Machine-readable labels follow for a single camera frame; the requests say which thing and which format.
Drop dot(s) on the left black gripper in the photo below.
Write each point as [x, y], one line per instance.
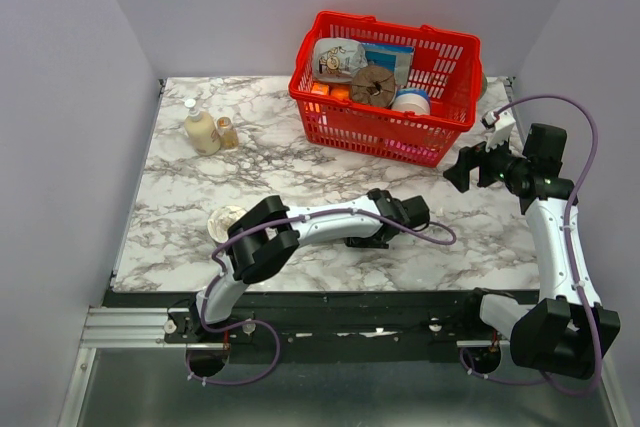
[360, 242]

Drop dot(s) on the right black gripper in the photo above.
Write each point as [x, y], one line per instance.
[470, 156]

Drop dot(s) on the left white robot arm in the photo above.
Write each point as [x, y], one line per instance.
[262, 241]

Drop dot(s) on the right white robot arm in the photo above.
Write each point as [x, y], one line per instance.
[568, 329]

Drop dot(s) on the white blue tub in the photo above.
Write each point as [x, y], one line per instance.
[412, 100]

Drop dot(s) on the red plastic shopping basket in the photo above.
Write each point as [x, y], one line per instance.
[446, 64]

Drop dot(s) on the brown round paper package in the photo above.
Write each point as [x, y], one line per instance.
[373, 86]

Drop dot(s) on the blue packet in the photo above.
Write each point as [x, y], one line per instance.
[396, 58]

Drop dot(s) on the orange fruit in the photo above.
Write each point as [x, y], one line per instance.
[340, 92]

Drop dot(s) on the orange small box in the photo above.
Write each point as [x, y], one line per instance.
[321, 89]

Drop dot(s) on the silver snack pouch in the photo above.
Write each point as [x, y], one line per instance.
[337, 60]

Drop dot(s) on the small amber bottle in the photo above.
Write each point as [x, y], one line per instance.
[227, 132]

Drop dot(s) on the yellow liquid bottle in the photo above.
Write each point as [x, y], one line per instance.
[201, 129]

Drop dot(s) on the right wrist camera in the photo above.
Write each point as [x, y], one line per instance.
[500, 126]

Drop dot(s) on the black table front rail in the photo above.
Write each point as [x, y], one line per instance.
[321, 327]

